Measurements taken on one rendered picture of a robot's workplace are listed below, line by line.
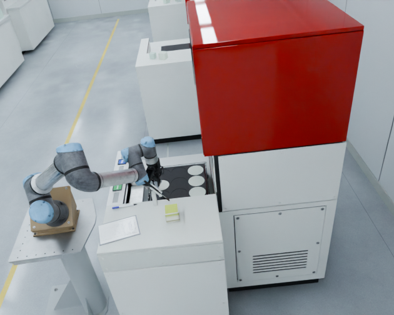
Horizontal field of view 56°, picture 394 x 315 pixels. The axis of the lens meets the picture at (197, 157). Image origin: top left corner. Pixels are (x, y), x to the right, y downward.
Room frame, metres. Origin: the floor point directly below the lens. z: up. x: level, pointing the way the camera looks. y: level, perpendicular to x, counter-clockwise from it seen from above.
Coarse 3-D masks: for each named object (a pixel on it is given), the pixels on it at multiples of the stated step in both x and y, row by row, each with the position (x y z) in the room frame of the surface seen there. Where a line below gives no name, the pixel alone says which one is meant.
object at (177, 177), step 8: (168, 168) 1.96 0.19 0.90; (176, 168) 1.95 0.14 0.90; (184, 168) 1.94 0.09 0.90; (160, 176) 1.88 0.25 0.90; (168, 176) 1.87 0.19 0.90; (176, 176) 1.86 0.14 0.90; (184, 176) 1.85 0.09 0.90; (192, 176) 1.84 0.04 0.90; (176, 184) 1.78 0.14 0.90; (184, 184) 1.77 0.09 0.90; (168, 192) 1.72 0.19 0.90; (176, 192) 1.71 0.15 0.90; (184, 192) 1.70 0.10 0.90; (152, 200) 1.67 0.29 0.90
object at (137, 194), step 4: (132, 188) 1.82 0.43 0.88; (136, 188) 1.82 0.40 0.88; (140, 188) 1.81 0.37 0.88; (132, 192) 1.78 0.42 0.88; (136, 192) 1.77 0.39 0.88; (140, 192) 1.77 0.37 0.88; (132, 196) 1.74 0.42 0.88; (136, 196) 1.74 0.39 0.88; (140, 196) 1.73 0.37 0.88; (132, 200) 1.71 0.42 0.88; (136, 200) 1.70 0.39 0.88; (140, 200) 1.70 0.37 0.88
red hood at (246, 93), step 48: (240, 0) 2.26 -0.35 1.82; (288, 0) 2.13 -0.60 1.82; (192, 48) 1.59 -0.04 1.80; (240, 48) 1.58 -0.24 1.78; (288, 48) 1.58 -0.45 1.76; (336, 48) 1.58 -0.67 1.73; (240, 96) 1.58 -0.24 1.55; (288, 96) 1.58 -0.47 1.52; (336, 96) 1.58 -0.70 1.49; (240, 144) 1.58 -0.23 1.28; (288, 144) 1.58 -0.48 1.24
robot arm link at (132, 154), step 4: (136, 144) 1.75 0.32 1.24; (124, 148) 1.73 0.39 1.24; (128, 148) 1.72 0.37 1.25; (132, 148) 1.72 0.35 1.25; (136, 148) 1.72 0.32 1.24; (140, 148) 1.72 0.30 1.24; (124, 152) 1.69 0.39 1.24; (128, 152) 1.69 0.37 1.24; (132, 152) 1.69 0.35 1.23; (136, 152) 1.70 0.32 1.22; (140, 152) 1.70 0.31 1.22; (124, 156) 1.68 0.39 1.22; (128, 156) 1.68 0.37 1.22; (132, 156) 1.68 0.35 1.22; (136, 156) 1.68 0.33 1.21; (140, 156) 1.70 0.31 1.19; (124, 160) 1.67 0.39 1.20; (128, 160) 1.68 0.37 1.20; (132, 160) 1.66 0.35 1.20; (136, 160) 1.66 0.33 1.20; (140, 160) 1.67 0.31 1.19; (132, 164) 1.65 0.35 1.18
